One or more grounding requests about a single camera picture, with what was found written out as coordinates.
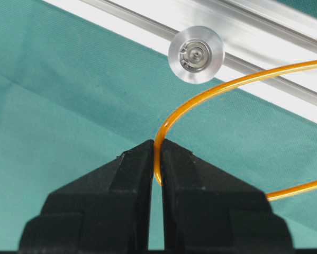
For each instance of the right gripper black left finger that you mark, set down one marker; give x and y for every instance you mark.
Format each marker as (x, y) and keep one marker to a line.
(104, 211)

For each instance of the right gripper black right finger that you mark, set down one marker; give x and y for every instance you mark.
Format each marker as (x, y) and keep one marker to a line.
(207, 210)

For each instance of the orange rubber band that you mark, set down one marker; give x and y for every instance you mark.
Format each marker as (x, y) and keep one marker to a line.
(218, 90)

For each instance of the right silver pulley shaft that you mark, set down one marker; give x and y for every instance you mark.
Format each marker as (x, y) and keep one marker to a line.
(196, 54)

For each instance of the green cloth mat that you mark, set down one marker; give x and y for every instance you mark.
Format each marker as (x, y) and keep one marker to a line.
(74, 96)

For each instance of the aluminium extrusion rail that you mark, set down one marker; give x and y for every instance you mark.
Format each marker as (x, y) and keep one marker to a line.
(256, 34)

